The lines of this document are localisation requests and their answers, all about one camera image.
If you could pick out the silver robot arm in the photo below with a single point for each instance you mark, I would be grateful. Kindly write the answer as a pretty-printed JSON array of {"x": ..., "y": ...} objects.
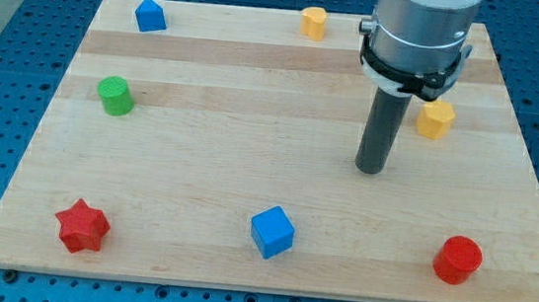
[{"x": 416, "y": 47}]

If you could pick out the yellow hexagon block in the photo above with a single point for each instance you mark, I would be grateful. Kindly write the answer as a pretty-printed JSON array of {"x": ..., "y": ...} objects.
[{"x": 435, "y": 119}]

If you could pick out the wooden board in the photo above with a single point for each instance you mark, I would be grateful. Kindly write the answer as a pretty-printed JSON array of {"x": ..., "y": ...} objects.
[{"x": 236, "y": 112}]

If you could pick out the blue cube block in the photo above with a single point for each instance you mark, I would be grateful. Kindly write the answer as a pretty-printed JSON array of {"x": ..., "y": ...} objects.
[{"x": 272, "y": 232}]

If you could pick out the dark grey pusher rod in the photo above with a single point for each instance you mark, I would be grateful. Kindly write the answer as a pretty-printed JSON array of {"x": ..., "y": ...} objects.
[{"x": 384, "y": 120}]

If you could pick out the yellow heart block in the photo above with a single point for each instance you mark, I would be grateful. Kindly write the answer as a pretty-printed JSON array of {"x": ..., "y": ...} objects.
[{"x": 313, "y": 22}]

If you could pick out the green cylinder block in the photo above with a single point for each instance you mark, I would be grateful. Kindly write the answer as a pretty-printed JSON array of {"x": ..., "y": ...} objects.
[{"x": 115, "y": 96}]

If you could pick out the blue pentagon block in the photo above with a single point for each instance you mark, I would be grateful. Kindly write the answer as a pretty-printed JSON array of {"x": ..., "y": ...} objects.
[{"x": 150, "y": 17}]

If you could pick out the red star block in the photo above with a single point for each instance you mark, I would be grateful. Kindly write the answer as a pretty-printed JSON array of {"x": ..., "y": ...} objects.
[{"x": 82, "y": 227}]

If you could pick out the red cylinder block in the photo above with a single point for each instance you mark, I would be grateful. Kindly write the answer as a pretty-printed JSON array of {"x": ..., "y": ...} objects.
[{"x": 457, "y": 259}]

